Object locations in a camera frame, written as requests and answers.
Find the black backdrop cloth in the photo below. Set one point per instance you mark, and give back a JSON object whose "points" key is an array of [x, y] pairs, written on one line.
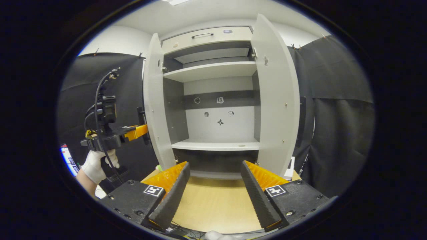
{"points": [[340, 133], [76, 83]]}

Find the blue-edged white board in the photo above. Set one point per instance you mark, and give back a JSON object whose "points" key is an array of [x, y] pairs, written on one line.
{"points": [[68, 160]]}

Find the stack of books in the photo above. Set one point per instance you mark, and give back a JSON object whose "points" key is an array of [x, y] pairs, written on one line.
{"points": [[289, 171]]}

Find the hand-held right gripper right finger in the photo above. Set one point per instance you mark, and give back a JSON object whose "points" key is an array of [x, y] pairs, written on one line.
{"points": [[258, 200]]}

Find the grey cabinet shelf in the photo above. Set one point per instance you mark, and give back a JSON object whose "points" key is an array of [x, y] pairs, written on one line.
{"points": [[217, 145], [210, 70]]}

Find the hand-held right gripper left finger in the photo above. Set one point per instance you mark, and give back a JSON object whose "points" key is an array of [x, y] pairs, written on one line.
{"points": [[173, 200]]}

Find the pink and green small item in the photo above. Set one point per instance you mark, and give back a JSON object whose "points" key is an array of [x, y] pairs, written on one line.
{"points": [[159, 168]]}

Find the grey cabinet door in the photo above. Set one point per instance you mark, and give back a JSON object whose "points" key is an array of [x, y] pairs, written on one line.
{"points": [[275, 100], [155, 100]]}

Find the grey double-door shoe cabinet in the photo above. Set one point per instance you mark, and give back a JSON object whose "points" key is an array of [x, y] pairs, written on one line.
{"points": [[203, 130]]}

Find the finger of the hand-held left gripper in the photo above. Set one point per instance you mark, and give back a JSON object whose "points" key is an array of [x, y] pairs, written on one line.
{"points": [[138, 131]]}

